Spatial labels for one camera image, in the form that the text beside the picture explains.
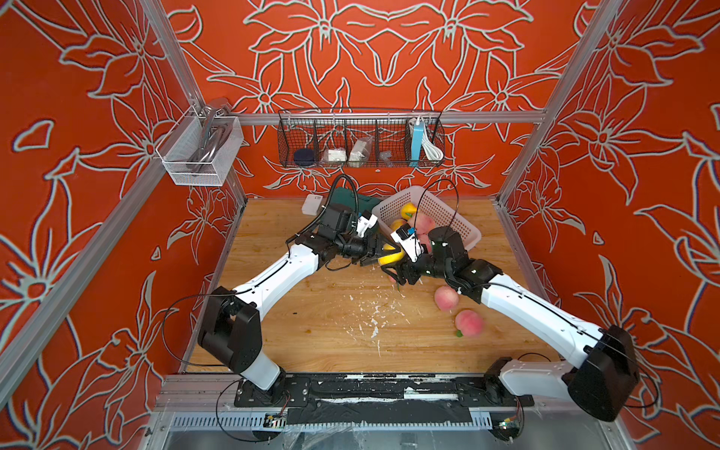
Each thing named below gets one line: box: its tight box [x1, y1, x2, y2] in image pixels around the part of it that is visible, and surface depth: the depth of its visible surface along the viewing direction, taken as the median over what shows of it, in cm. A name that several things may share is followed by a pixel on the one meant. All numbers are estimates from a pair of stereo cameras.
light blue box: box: [410, 121, 425, 162], surface depth 89 cm
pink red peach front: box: [454, 309, 483, 338], surface depth 81 cm
